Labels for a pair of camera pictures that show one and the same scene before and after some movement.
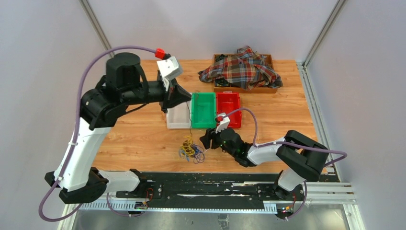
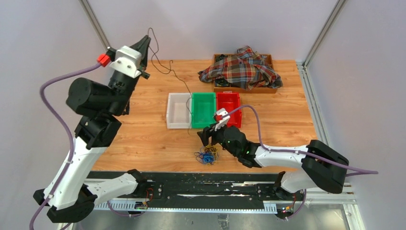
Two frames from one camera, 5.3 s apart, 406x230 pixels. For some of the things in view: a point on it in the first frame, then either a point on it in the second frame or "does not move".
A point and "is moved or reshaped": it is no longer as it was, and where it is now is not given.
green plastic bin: x=203 y=110 does not move
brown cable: x=189 y=110 is moved or reshaped
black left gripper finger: x=178 y=96 to x=142 y=46
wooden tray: x=228 y=89 does not move
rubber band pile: x=188 y=150 to x=211 y=148
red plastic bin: x=226 y=102 does not move
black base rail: x=209 y=188 does not move
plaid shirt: x=247 y=69 does not move
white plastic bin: x=179 y=116 does not move
